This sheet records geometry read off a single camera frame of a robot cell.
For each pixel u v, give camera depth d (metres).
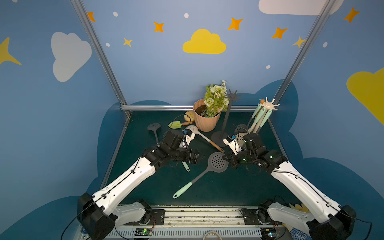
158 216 0.75
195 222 0.73
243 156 0.63
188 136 0.66
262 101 0.72
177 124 1.15
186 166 0.91
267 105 0.70
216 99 0.93
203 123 1.00
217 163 0.75
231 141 0.66
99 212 0.37
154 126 1.08
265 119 0.72
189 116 1.11
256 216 0.74
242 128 0.93
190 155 0.62
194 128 1.07
